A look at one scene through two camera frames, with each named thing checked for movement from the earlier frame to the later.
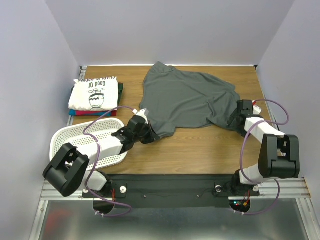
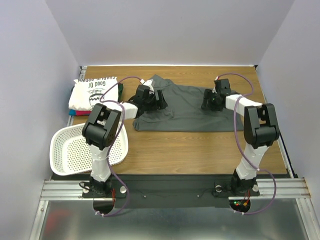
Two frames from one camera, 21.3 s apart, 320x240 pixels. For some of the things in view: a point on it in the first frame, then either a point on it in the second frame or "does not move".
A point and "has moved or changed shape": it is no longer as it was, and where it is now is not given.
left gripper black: (150, 139) -> (159, 105)
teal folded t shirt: (72, 112) does not move
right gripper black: (234, 120) -> (206, 99)
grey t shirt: (171, 99) has moved or changed shape
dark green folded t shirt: (120, 86) does not move
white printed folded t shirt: (101, 93) does not move
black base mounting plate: (171, 191) does not move
